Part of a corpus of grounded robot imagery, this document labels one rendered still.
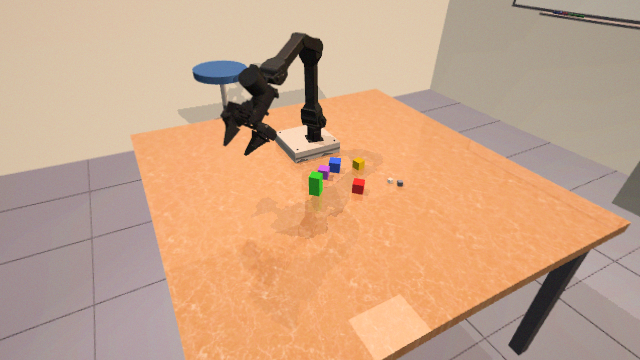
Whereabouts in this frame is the red block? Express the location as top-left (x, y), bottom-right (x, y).
top-left (352, 178), bottom-right (365, 194)

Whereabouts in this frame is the blue block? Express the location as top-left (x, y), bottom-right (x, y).
top-left (329, 157), bottom-right (341, 173)

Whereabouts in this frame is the small purple block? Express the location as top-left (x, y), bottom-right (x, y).
top-left (318, 165), bottom-right (330, 180)

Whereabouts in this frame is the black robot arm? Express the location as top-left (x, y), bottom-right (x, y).
top-left (225, 32), bottom-right (327, 143)

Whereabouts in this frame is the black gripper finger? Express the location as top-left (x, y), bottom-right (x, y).
top-left (244, 130), bottom-right (270, 156)
top-left (222, 119), bottom-right (241, 147)

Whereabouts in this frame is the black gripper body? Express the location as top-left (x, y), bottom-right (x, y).
top-left (220, 99), bottom-right (277, 141)

